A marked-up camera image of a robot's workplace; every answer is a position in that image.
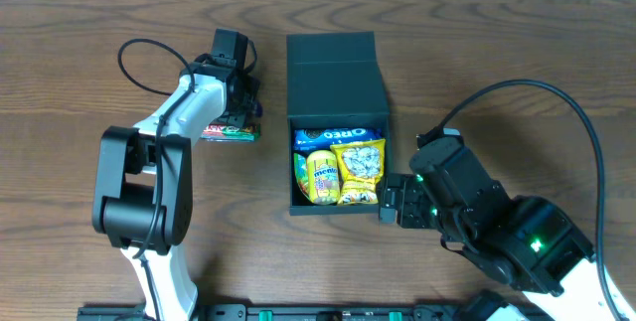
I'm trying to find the green Haribo gummy bag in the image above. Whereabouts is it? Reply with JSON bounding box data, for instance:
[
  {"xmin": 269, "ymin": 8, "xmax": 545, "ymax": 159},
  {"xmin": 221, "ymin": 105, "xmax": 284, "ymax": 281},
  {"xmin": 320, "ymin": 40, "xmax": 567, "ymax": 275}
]
[{"xmin": 293, "ymin": 153, "xmax": 309, "ymax": 199}]

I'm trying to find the blue Oreo cookie pack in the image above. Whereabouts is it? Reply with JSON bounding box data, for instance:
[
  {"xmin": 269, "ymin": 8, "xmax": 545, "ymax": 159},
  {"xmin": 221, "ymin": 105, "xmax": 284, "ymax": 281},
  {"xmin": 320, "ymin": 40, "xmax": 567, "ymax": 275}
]
[{"xmin": 293, "ymin": 127, "xmax": 381, "ymax": 152}]

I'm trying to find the red green KitKat Milo bar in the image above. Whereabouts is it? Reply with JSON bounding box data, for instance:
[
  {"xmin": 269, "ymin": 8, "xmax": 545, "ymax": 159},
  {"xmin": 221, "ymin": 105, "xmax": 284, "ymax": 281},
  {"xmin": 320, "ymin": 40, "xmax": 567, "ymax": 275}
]
[{"xmin": 201, "ymin": 123, "xmax": 260, "ymax": 142}]

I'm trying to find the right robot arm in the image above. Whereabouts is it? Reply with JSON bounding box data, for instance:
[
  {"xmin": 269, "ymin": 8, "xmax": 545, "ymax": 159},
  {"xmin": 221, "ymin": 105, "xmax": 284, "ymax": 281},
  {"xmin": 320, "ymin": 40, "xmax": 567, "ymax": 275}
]
[{"xmin": 380, "ymin": 135, "xmax": 635, "ymax": 320}]

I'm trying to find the yellow Hacks candy bag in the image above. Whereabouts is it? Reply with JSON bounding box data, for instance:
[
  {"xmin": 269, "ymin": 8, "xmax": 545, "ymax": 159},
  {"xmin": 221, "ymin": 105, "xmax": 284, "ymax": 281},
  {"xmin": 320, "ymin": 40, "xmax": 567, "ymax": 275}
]
[{"xmin": 330, "ymin": 138, "xmax": 386, "ymax": 206}]

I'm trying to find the yellow Mentos gum bottle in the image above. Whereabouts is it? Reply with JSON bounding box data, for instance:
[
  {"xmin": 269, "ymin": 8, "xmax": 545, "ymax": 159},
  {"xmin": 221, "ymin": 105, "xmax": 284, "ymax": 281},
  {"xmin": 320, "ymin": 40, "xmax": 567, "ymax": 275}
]
[{"xmin": 307, "ymin": 150, "xmax": 340, "ymax": 205}]

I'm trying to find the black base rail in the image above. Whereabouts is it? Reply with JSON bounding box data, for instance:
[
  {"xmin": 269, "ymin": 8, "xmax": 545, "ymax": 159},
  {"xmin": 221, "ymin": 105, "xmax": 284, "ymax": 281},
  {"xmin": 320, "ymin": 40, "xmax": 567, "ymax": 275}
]
[{"xmin": 76, "ymin": 304, "xmax": 553, "ymax": 321}]

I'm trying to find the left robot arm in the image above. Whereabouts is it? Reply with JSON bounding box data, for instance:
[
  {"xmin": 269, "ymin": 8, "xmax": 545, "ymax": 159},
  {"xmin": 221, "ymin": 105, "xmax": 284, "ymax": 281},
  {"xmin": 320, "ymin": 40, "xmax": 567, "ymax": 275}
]
[{"xmin": 91, "ymin": 56, "xmax": 262, "ymax": 320}]

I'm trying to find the blue foil chocolate bar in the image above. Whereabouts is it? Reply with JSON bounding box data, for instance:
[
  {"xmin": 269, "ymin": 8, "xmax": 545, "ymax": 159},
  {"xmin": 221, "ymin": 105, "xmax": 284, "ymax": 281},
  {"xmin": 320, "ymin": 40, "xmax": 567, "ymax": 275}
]
[{"xmin": 252, "ymin": 101, "xmax": 263, "ymax": 117}]

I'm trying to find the dark green open gift box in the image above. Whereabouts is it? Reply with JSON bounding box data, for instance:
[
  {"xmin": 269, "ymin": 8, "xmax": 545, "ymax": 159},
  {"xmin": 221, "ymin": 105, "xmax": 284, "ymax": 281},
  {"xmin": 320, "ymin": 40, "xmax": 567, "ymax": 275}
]
[{"xmin": 285, "ymin": 31, "xmax": 395, "ymax": 217}]

